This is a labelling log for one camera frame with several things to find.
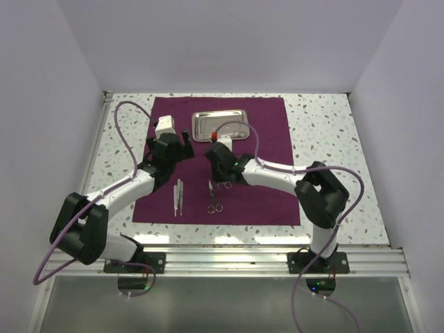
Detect steel forceps with rings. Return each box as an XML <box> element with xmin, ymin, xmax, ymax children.
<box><xmin>216</xmin><ymin>182</ymin><xmax>232</xmax><ymax>190</ymax></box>

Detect steel tweezers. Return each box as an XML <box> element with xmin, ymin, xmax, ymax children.
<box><xmin>177</xmin><ymin>179</ymin><xmax>184</xmax><ymax>215</ymax></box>
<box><xmin>173</xmin><ymin>184</ymin><xmax>179</xmax><ymax>217</ymax></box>

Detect purple surgical kit cloth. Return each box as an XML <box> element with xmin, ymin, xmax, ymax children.
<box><xmin>133</xmin><ymin>97</ymin><xmax>300</xmax><ymax>226</ymax></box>

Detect steel surgical scissors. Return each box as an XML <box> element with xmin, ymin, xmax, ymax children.
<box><xmin>207</xmin><ymin>180</ymin><xmax>223</xmax><ymax>214</ymax></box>

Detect stainless steel instrument tray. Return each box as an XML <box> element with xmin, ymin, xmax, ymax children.
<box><xmin>191</xmin><ymin>109</ymin><xmax>250</xmax><ymax>142</ymax></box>

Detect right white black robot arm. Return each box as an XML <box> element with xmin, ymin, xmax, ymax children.
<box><xmin>204</xmin><ymin>142</ymin><xmax>350</xmax><ymax>273</ymax></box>

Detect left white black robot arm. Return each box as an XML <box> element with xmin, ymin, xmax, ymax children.
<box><xmin>50</xmin><ymin>130</ymin><xmax>194</xmax><ymax>273</ymax></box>

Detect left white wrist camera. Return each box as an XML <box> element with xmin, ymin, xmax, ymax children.
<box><xmin>155</xmin><ymin>115</ymin><xmax>176</xmax><ymax>139</ymax></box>

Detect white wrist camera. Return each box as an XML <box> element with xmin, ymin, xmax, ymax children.
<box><xmin>211</xmin><ymin>132</ymin><xmax>232</xmax><ymax>151</ymax></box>
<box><xmin>155</xmin><ymin>115</ymin><xmax>176</xmax><ymax>139</ymax></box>

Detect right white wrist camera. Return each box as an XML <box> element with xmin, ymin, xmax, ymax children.
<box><xmin>211</xmin><ymin>132</ymin><xmax>232</xmax><ymax>151</ymax></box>

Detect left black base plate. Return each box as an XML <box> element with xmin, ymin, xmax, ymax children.
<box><xmin>103</xmin><ymin>251</ymin><xmax>167</xmax><ymax>274</ymax></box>

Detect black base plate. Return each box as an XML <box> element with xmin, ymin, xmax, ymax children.
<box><xmin>103</xmin><ymin>251</ymin><xmax>167</xmax><ymax>274</ymax></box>
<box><xmin>287</xmin><ymin>248</ymin><xmax>350</xmax><ymax>274</ymax></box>

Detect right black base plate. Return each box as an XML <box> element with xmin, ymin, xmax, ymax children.
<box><xmin>287</xmin><ymin>248</ymin><xmax>350</xmax><ymax>274</ymax></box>

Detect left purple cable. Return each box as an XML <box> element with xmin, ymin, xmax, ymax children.
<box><xmin>33</xmin><ymin>101</ymin><xmax>159</xmax><ymax>299</ymax></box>

